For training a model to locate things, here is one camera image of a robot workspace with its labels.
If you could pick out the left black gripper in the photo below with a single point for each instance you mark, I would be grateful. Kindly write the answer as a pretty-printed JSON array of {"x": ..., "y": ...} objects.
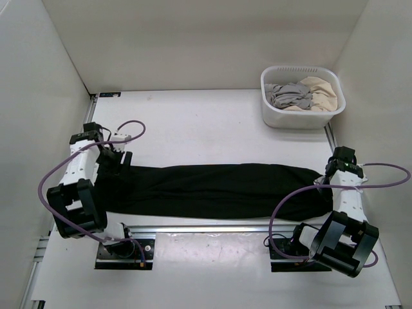
[{"x": 115, "y": 170}]

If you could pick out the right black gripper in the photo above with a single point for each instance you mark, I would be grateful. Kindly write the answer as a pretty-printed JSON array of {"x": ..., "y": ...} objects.
[{"x": 325, "y": 193}]

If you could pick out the black trousers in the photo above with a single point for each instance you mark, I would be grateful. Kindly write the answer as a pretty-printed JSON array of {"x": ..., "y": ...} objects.
[{"x": 222, "y": 192}]

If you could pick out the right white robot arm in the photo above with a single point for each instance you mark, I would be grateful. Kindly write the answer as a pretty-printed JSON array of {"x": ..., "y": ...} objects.
[{"x": 346, "y": 239}]

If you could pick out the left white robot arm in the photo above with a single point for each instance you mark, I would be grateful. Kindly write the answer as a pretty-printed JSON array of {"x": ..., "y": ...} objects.
[{"x": 108, "y": 231}]

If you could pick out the black label sticker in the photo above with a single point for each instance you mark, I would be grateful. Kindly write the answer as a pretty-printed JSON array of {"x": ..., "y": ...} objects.
[{"x": 109, "y": 94}]

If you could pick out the beige garment in basket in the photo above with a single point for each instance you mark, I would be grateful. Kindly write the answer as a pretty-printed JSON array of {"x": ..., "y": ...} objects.
[{"x": 324, "y": 98}]

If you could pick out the white laundry basket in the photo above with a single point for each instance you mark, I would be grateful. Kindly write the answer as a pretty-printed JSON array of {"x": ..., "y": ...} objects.
[{"x": 283, "y": 74}]

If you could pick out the grey garment in basket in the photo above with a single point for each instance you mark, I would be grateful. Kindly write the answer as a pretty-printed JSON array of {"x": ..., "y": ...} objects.
[{"x": 289, "y": 95}]

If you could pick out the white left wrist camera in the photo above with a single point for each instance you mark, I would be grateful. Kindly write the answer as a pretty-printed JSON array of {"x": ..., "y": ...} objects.
[{"x": 118, "y": 141}]

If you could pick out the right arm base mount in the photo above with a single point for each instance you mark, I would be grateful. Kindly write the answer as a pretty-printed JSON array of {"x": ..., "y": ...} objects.
[{"x": 281, "y": 264}]

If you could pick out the left aluminium rail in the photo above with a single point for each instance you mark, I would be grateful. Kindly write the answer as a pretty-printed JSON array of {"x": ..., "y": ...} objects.
[{"x": 88, "y": 109}]

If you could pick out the front aluminium rail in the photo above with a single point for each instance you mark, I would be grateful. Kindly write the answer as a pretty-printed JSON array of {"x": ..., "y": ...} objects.
[{"x": 173, "y": 229}]

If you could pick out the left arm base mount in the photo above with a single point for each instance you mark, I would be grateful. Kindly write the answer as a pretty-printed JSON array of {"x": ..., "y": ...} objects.
[{"x": 127, "y": 255}]

